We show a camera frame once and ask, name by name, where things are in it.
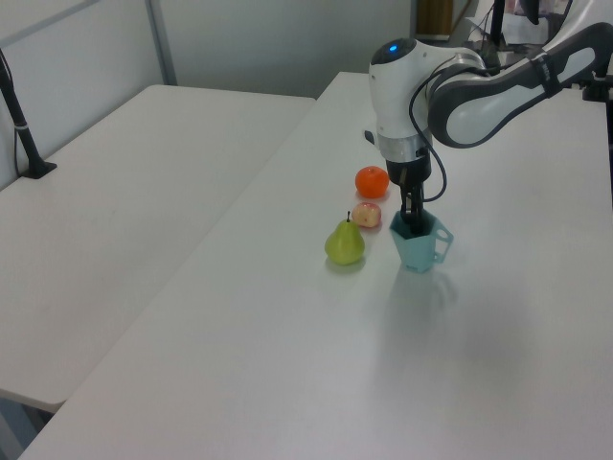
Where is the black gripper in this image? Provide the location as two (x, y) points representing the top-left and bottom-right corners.
(385, 160), (433, 238)

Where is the brown cardboard panel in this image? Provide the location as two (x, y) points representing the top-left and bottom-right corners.
(415, 0), (455, 37)

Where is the white side table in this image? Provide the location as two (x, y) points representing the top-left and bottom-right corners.
(0, 83), (318, 413)

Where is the green pear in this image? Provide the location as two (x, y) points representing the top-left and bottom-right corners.
(325, 211), (367, 266)

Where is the black clamp on table edge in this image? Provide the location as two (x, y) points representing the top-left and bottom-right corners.
(579, 70), (613, 103)

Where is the black camera pole with base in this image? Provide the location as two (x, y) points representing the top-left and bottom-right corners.
(0, 47), (58, 181)

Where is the light blue faceted mug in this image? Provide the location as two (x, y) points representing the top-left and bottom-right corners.
(388, 209), (455, 275)

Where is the grey partition frame post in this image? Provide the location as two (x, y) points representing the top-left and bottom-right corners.
(145, 0), (177, 86)

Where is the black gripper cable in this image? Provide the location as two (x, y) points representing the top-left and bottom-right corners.
(408, 60), (450, 203)

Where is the black monitor stand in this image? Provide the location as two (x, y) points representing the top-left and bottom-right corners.
(488, 0), (510, 49)

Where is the orange mandarin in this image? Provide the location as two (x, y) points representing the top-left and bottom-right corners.
(354, 165), (390, 199)

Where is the red and cream strawberry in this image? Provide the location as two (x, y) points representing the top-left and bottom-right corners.
(352, 201), (383, 230)

